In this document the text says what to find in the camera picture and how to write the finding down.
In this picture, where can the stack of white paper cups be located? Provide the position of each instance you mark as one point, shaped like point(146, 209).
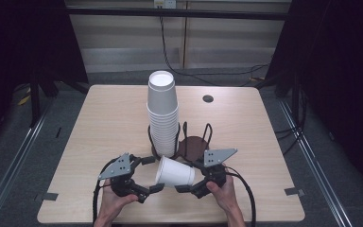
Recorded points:
point(163, 107)

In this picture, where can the dark brown double cup holder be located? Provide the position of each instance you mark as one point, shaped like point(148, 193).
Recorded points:
point(196, 144)

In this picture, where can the dark curtain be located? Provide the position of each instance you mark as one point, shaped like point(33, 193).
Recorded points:
point(19, 41)
point(343, 78)

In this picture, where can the person's right hand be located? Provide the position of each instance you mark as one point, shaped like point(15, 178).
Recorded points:
point(223, 195)

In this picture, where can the yellow floor tape piece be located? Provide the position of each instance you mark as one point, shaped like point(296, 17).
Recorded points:
point(23, 100)

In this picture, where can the small black floor tape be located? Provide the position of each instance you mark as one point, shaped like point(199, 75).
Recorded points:
point(58, 132)

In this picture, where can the grey floor tape strip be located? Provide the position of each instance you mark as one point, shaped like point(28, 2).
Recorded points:
point(47, 196)
point(294, 191)

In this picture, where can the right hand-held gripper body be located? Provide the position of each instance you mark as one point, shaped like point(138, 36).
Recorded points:
point(216, 157)

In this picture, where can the person's left hand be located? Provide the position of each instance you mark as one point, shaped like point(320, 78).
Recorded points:
point(115, 203)

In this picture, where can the white wall outlet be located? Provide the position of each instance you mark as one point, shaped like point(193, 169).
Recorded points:
point(165, 3)

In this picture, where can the dark round table grommet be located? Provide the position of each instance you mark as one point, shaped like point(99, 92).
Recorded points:
point(208, 98)

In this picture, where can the metal floor rail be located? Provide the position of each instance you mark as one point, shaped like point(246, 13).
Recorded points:
point(312, 164)
point(19, 157)

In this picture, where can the black metal stand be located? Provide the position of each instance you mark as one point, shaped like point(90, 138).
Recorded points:
point(35, 101)

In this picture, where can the black horizontal bar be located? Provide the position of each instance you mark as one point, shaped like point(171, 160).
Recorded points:
point(201, 13)

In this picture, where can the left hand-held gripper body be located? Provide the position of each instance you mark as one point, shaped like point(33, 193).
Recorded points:
point(117, 168)

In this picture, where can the single white paper cup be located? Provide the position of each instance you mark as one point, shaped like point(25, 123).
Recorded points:
point(174, 172)

